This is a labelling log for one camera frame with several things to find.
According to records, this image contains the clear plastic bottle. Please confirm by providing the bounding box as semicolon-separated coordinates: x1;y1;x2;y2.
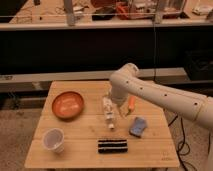
102;96;115;130

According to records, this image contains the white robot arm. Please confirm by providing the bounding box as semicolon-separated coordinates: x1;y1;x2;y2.
109;63;213;135

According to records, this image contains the orange ceramic bowl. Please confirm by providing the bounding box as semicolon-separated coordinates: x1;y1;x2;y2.
52;91;84;119

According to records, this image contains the orange carrot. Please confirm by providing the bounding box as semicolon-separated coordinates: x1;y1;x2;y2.
126;96;136;116

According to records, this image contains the wooden table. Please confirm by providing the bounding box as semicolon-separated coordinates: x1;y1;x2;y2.
25;81;179;169

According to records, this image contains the blue sponge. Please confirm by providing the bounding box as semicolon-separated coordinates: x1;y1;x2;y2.
129;117;147;137

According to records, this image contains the black striped block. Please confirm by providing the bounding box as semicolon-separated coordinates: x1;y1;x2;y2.
98;139;128;154

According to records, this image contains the white plastic cup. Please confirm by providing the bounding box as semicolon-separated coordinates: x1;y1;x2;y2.
42;128;64;153

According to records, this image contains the long background workbench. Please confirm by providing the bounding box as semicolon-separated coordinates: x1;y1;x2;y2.
0;0;213;84

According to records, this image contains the black cable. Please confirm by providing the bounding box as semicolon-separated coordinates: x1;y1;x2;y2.
167;113;201;171

